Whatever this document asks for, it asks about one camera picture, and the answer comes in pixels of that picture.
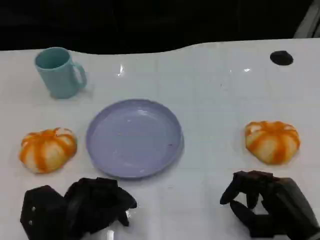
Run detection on pale green mug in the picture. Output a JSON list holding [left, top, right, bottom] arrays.
[[34, 47, 88, 100]]

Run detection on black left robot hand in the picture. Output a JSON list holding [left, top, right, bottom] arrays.
[[63, 176, 138, 238]]

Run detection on black round table grommet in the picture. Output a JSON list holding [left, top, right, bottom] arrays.
[[269, 50, 294, 67]]

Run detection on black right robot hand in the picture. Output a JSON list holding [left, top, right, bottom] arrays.
[[219, 170, 320, 240]]

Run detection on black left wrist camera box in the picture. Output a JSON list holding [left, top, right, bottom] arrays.
[[19, 184, 69, 240]]

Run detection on orange and white bread roll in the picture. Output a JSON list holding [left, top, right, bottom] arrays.
[[244, 120, 301, 166], [19, 127, 78, 175]]

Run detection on white metal frame post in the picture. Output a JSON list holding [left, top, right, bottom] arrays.
[[292, 0, 320, 39]]

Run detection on lilac plate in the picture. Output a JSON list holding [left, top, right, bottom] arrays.
[[85, 98, 185, 180]]

